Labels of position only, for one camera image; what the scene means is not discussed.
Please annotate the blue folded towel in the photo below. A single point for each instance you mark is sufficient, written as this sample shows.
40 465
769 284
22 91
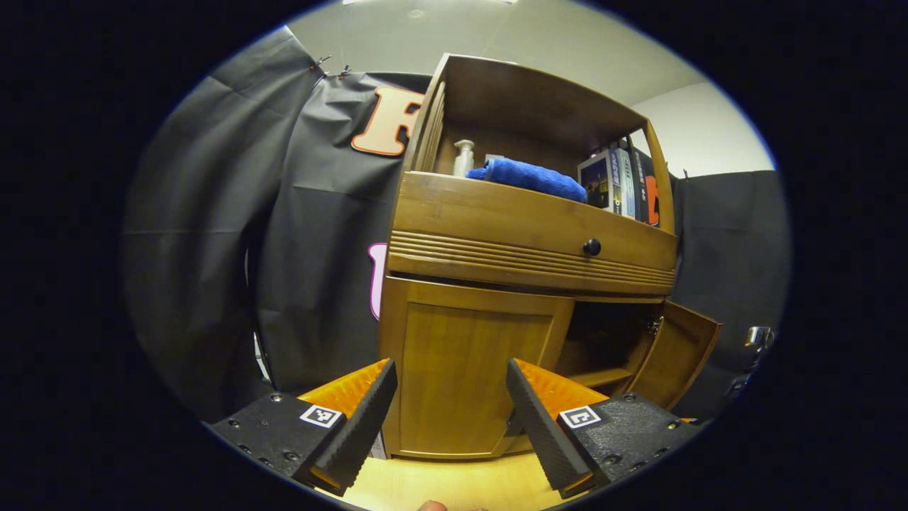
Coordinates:
532 177

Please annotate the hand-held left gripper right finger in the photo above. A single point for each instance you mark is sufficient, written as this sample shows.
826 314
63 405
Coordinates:
543 433

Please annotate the wooden cabinet drawer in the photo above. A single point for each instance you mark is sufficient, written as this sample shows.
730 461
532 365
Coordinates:
496 213

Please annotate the wooden inner cabinet shelf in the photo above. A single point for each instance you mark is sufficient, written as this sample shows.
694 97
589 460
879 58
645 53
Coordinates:
603 376

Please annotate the wooden cabinet door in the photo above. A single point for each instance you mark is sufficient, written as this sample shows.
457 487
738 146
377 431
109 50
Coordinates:
674 355
468 355

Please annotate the black backdrop cloth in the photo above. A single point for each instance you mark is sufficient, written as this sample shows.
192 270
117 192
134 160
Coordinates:
319 248

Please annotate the black round drawer knob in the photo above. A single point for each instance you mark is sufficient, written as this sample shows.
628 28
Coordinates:
591 247

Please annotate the metal door hinge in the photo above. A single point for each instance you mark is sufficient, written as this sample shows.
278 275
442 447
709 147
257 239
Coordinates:
654 325

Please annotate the black spine book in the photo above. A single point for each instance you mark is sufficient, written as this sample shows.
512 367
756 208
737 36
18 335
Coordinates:
642 184

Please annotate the wooden double-door shoe cabinet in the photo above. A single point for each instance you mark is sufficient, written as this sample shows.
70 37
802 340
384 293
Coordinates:
496 213

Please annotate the white pump bottle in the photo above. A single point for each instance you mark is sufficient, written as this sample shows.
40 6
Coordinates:
463 160

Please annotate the grey spine book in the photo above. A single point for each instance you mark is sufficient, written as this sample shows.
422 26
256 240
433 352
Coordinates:
624 184

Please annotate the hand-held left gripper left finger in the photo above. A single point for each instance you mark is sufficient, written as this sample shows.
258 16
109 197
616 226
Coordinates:
355 433

